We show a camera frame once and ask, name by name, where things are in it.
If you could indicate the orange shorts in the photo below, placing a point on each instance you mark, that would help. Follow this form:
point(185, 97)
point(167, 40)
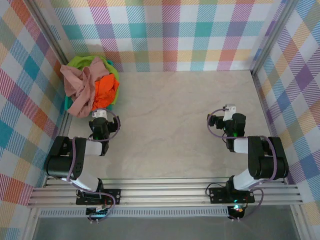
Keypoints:
point(106, 91)

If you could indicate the pink shorts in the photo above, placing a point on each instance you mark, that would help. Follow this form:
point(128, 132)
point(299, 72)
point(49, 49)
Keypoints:
point(77, 85)

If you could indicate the lime green shorts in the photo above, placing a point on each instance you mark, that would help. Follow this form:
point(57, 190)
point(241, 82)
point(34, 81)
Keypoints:
point(80, 61)

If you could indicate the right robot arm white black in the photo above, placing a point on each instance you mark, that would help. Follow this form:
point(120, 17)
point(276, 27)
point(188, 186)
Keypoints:
point(267, 162)

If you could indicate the teal plastic basket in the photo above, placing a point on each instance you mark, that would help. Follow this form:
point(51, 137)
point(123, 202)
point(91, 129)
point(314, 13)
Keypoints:
point(66, 103)

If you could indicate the left controller board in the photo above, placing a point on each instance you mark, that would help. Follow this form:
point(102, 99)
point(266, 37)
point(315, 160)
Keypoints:
point(97, 212)

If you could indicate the controller board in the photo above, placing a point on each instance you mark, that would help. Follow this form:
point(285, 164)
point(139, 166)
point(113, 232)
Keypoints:
point(97, 212)
point(237, 210)

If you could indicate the right controller board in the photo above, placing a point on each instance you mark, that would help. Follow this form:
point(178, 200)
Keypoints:
point(237, 210)

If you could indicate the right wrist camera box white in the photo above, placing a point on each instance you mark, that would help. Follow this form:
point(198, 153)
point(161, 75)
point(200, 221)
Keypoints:
point(229, 112)

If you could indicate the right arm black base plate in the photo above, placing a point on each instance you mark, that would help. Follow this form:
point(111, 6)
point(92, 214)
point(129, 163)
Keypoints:
point(217, 195)

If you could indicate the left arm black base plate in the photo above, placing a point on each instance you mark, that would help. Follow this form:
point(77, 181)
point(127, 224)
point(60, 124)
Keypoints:
point(112, 196)

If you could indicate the aluminium mounting rail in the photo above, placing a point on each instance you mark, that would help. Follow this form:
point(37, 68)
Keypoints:
point(162, 193)

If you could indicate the aluminium corner post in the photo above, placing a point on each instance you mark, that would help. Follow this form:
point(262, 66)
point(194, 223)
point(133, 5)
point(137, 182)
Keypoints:
point(275, 37)
point(50, 35)

